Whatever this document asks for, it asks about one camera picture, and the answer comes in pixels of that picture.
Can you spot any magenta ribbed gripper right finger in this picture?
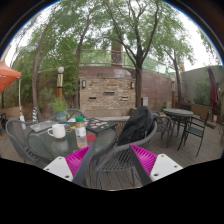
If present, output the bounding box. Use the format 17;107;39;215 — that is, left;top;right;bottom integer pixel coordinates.
129;144;182;186

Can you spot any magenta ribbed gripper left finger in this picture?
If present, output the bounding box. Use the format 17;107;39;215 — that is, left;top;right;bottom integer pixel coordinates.
44;145;94;186

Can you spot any grey metal chair near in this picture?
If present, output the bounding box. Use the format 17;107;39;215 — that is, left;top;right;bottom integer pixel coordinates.
95;122;157;187

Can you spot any round glass patio table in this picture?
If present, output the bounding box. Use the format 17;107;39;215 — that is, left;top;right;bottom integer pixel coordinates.
28;127;116;164

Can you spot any red round coaster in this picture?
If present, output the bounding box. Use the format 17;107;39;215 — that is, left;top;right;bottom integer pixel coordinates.
86;135;97;142

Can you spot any white ceramic mug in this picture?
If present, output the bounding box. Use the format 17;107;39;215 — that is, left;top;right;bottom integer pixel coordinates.
47;124;66;139

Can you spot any plastic bottle with green cap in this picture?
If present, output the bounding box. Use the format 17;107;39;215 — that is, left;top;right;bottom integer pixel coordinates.
75;117;87;149

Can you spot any grey metal chair middle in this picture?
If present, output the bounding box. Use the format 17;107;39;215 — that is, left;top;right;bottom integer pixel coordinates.
153;112;173;146

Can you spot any black jacket on chair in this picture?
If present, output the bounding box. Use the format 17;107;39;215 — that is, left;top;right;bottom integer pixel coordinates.
118;106;154;146

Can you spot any laptop with stickers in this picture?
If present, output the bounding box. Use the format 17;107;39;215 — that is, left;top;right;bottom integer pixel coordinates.
84;118;117;133

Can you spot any grey tablet on table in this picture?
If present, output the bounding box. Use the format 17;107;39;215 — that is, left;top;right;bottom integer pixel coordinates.
30;120;55;132

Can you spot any round grey table far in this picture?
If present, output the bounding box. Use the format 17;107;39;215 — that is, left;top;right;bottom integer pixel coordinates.
163;108;193;129

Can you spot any dark metal chair right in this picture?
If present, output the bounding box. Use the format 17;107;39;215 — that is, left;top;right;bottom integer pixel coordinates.
179;112;210;147

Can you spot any potted green plant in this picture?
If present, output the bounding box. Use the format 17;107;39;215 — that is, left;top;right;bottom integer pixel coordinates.
51;98;67;123

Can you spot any grey metal chair left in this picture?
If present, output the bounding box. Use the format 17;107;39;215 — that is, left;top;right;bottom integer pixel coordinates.
6;119;41;166

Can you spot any closed maroon patio umbrella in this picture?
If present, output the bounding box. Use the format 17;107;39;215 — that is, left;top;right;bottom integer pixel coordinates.
208;66;218;109

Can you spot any orange canopy umbrella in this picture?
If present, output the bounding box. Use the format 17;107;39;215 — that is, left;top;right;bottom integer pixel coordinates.
0;61;21;93

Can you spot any blue yellow striped post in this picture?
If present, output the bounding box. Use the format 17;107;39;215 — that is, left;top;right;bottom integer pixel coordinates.
32;107;38;122

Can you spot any globe lamp post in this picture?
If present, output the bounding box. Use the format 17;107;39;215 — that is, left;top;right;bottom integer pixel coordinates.
57;66;64;100

